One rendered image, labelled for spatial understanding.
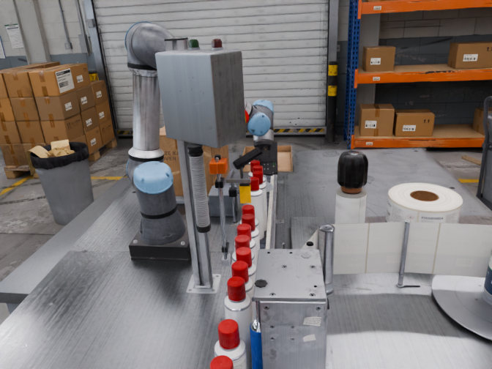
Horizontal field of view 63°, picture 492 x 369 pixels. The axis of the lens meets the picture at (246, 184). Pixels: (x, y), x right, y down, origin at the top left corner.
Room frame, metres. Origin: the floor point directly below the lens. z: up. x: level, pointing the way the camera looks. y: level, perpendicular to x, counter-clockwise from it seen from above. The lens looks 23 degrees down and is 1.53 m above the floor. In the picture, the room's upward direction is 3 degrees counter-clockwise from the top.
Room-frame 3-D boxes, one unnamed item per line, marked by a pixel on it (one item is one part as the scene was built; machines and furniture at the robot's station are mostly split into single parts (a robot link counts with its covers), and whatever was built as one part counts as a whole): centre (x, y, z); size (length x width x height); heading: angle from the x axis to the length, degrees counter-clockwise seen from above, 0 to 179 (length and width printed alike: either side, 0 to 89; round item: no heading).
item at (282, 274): (0.55, -0.06, 1.14); 0.14 x 0.11 x 0.01; 174
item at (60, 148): (3.22, 1.56, 0.50); 0.42 x 0.41 x 0.28; 170
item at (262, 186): (1.16, -0.04, 0.98); 0.05 x 0.05 x 0.20
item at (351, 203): (1.03, -0.30, 1.03); 0.09 x 0.09 x 0.30
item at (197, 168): (0.83, 0.11, 1.18); 0.04 x 0.04 x 0.21
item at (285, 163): (1.97, -0.12, 0.85); 0.30 x 0.26 x 0.04; 174
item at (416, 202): (1.05, -0.52, 0.95); 0.20 x 0.20 x 0.14
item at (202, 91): (0.88, 0.08, 1.38); 0.17 x 0.10 x 0.19; 49
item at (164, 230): (1.16, 0.29, 0.94); 0.15 x 0.15 x 0.10
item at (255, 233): (0.87, 0.00, 0.98); 0.05 x 0.05 x 0.20
